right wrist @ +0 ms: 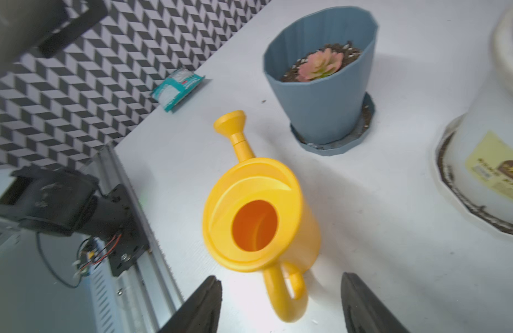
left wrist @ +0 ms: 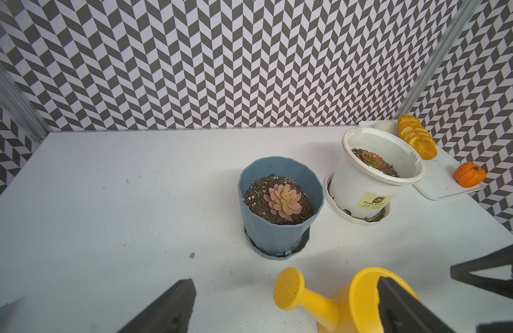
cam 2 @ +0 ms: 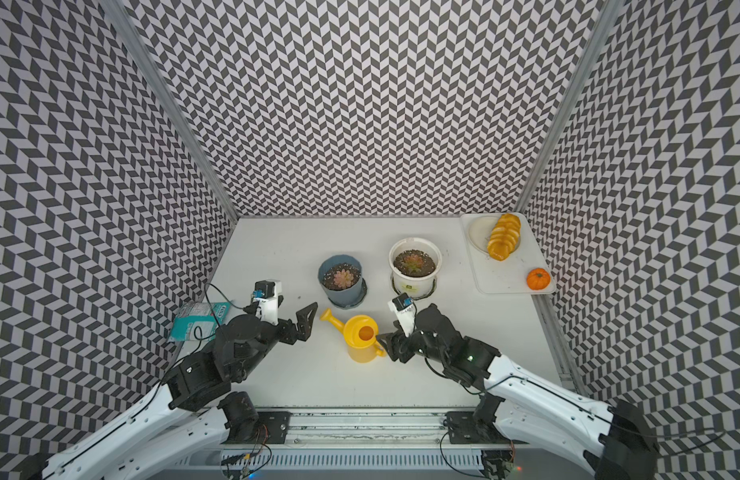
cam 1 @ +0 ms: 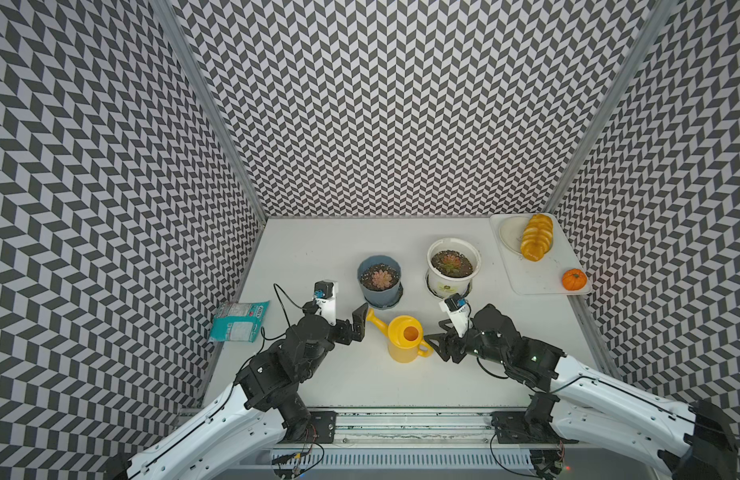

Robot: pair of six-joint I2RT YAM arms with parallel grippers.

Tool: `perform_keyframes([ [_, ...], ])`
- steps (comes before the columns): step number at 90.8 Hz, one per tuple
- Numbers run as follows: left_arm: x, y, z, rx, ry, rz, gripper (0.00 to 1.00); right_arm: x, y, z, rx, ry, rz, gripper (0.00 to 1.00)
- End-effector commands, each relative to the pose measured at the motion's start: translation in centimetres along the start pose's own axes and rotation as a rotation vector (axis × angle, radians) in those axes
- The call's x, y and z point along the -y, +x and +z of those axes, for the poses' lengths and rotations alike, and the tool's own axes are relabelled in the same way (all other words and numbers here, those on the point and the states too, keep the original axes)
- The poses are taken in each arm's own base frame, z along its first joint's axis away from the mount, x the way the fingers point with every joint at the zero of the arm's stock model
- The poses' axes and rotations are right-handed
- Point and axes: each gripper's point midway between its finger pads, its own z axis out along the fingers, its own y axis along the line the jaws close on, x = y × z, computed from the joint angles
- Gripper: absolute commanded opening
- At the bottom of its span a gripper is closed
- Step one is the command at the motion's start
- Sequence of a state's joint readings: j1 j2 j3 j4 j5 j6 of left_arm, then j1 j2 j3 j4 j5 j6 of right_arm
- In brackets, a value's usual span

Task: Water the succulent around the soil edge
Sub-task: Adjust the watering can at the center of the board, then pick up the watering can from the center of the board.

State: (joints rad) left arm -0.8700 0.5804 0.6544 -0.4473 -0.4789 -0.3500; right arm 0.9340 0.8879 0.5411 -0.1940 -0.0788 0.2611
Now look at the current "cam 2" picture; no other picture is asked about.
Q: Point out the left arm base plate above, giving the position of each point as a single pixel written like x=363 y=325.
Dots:
x=269 y=427

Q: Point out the white cutting board tray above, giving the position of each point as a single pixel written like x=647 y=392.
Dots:
x=494 y=277

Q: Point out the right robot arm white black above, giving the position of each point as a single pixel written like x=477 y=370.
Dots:
x=608 y=441

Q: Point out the pink succulent plant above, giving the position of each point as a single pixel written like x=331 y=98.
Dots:
x=343 y=279

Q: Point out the blue plastic flower pot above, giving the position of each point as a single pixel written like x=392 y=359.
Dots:
x=345 y=299

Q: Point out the white plastic flower pot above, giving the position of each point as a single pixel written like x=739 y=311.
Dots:
x=418 y=245

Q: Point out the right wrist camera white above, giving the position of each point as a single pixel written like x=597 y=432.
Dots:
x=404 y=309

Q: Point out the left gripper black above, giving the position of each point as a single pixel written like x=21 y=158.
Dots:
x=303 y=325

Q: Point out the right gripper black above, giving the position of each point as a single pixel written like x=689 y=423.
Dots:
x=394 y=348

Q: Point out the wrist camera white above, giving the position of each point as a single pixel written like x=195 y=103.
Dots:
x=266 y=299
x=404 y=309

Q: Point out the green red succulent plant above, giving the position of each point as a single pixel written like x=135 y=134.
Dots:
x=414 y=264

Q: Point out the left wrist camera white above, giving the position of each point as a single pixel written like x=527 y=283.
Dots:
x=266 y=299

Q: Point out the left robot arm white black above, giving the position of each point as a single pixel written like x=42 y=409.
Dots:
x=194 y=406

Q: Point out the yellow plastic watering can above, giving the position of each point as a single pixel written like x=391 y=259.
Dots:
x=360 y=335

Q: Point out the white round plate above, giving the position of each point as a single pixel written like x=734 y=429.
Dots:
x=480 y=230

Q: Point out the teal tissue packet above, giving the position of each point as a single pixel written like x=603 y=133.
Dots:
x=198 y=321

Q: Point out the aluminium front rail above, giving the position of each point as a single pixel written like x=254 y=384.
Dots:
x=405 y=427

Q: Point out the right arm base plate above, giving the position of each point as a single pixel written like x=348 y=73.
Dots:
x=464 y=429

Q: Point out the small orange pumpkin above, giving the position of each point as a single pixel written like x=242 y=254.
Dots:
x=538 y=279

